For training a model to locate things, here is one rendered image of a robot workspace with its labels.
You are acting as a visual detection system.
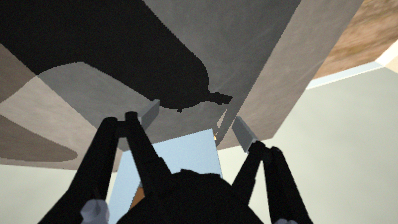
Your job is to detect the brown rectangular frame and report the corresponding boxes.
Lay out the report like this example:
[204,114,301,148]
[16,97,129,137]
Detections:
[130,187,145,209]

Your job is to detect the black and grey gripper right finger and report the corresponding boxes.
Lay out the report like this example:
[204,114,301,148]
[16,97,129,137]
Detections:
[216,116,314,224]

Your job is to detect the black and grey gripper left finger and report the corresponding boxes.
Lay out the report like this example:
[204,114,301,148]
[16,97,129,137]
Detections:
[37,99,193,224]

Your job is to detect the light blue flat board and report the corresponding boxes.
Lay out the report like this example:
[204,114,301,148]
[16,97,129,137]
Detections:
[108,129,223,224]

